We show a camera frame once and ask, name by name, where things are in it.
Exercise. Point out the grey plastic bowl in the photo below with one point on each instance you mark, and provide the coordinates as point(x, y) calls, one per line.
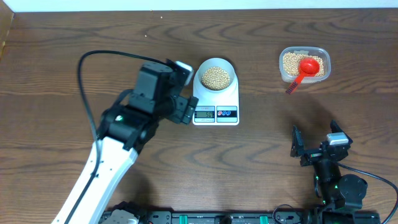
point(216, 62)

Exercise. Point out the clear plastic container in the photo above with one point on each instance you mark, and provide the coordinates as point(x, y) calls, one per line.
point(314, 51)

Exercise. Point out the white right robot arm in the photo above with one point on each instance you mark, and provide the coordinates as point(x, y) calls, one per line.
point(342, 195)

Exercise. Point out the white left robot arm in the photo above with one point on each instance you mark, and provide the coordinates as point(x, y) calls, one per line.
point(124, 129)

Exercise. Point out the white digital kitchen scale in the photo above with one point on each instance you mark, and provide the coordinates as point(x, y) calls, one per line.
point(216, 108)

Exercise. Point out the red plastic measuring scoop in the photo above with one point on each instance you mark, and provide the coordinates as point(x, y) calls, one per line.
point(308, 67)

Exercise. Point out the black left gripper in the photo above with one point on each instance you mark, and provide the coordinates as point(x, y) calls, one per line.
point(183, 109)

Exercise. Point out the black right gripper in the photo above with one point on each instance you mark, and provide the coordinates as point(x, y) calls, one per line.
point(298, 148)

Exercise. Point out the soybeans in container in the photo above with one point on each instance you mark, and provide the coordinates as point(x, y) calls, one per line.
point(292, 60)

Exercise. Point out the soybeans in bowl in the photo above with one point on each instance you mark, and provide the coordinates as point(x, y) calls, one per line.
point(215, 78)

